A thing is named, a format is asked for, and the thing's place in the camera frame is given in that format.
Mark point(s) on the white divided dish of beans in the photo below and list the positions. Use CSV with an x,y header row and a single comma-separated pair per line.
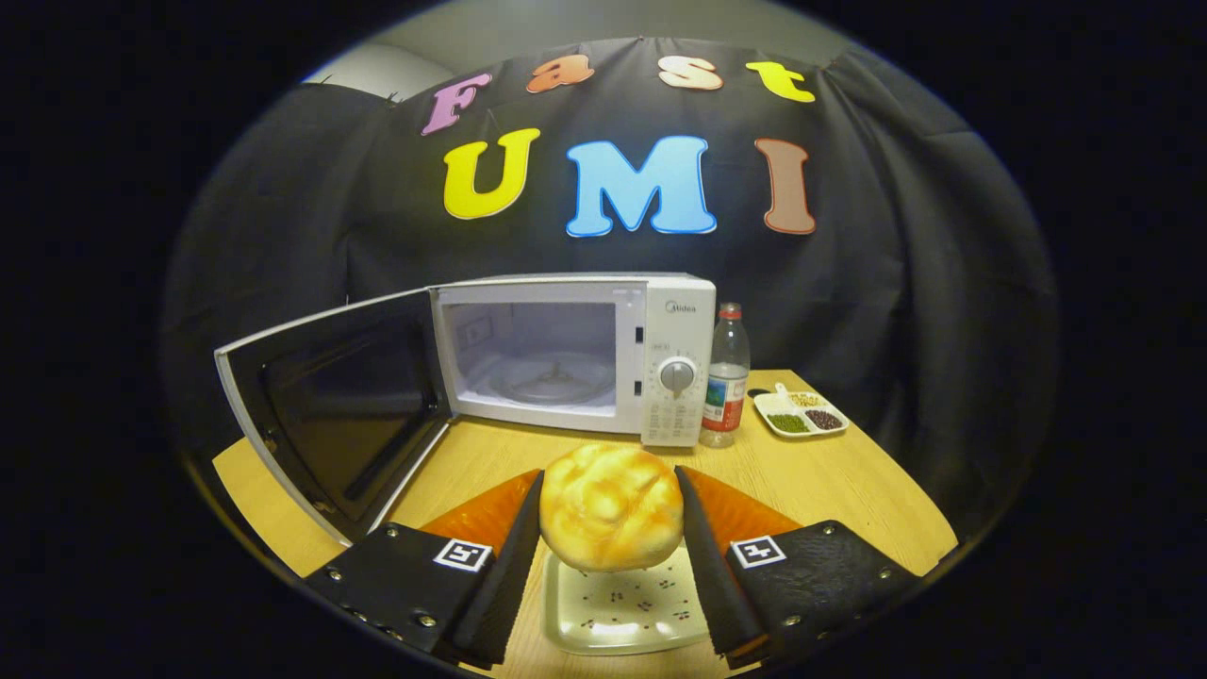
x,y
801,415

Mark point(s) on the white microwave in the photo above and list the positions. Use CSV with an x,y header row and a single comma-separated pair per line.
x,y
665,330

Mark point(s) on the clear plastic water bottle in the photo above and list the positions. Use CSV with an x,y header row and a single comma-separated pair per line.
x,y
725,377

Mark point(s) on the white patterned square plate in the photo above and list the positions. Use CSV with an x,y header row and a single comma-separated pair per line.
x,y
622,608

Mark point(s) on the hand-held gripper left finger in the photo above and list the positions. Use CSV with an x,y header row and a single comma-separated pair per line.
x,y
504,585

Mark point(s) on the golden bread roll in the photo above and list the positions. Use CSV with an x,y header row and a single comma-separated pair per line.
x,y
611,509

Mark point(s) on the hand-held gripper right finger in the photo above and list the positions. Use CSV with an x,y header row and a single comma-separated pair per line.
x,y
712,585

